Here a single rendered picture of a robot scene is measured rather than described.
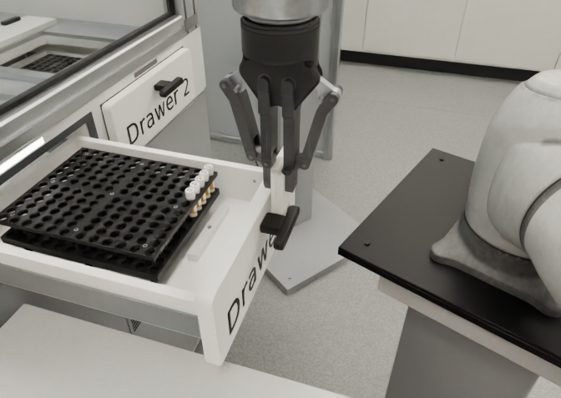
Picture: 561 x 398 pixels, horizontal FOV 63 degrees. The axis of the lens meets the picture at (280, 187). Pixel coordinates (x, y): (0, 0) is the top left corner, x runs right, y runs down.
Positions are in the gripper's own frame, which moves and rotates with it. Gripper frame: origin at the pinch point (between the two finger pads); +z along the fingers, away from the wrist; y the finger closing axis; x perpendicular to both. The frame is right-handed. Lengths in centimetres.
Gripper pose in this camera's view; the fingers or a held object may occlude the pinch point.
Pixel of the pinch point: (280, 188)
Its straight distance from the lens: 54.6
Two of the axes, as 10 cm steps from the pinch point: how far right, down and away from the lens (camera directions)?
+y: -9.5, -1.8, 2.4
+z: 0.0, 8.0, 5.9
